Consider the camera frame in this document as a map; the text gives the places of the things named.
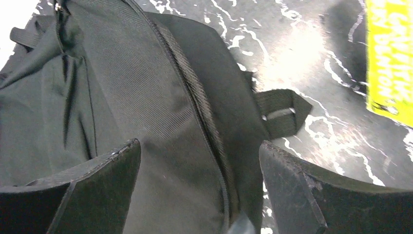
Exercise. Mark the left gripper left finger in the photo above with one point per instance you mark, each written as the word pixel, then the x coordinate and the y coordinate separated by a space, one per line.
pixel 90 198

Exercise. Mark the green treehouse book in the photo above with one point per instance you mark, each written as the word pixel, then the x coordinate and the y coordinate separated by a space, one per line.
pixel 389 40

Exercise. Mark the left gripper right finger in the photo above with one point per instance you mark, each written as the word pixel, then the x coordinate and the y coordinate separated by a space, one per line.
pixel 309 199

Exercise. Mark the pink-framed whiteboard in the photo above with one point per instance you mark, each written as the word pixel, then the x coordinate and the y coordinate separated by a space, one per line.
pixel 13 13

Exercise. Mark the black student backpack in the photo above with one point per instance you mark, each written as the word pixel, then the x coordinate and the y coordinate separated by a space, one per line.
pixel 97 73

